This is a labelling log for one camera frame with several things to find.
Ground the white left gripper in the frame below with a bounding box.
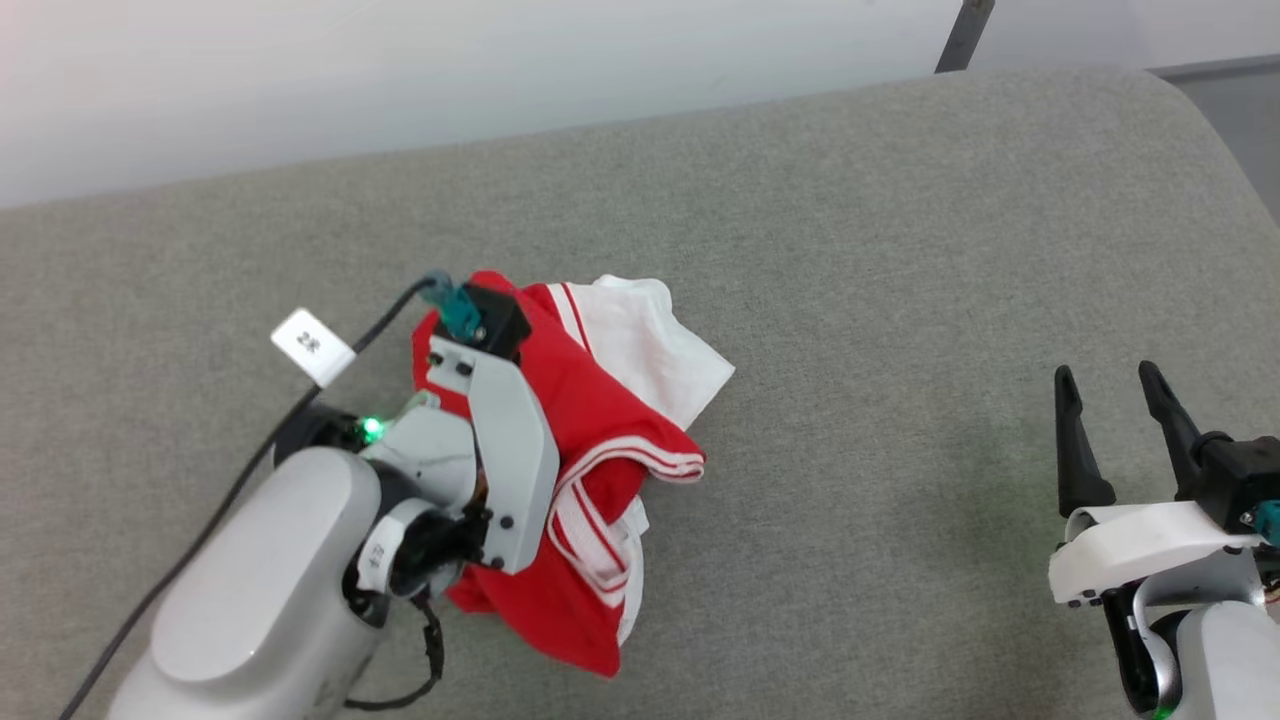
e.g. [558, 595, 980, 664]
[427, 336, 562, 577]

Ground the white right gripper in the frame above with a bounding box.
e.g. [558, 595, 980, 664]
[1047, 360, 1266, 608]

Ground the red and white jersey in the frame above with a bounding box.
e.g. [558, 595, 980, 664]
[410, 270, 737, 679]

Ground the grey fabric sofa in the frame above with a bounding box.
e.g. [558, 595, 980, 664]
[0, 65, 1280, 720]

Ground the teal left camera plug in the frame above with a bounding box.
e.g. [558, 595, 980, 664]
[420, 273, 485, 339]

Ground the white cable label tag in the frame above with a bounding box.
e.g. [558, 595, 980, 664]
[269, 307, 358, 390]

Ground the dark grey wall strip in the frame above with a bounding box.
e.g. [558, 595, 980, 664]
[934, 0, 997, 75]

